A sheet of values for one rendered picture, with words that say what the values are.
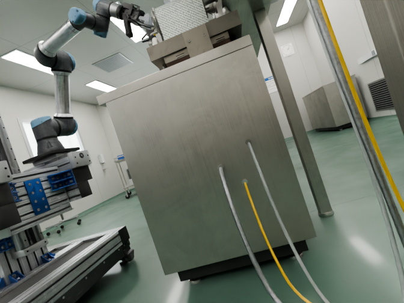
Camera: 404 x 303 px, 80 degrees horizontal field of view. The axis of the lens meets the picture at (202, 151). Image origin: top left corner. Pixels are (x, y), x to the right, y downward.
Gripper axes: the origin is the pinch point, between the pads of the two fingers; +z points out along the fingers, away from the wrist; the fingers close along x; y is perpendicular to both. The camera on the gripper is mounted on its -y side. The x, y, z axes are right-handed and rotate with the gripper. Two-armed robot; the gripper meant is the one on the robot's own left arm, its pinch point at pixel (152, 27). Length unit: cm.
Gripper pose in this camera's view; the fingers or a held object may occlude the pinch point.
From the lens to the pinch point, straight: 147.2
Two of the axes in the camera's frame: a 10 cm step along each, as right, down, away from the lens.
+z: 9.2, 3.7, -1.2
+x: 1.5, -0.7, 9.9
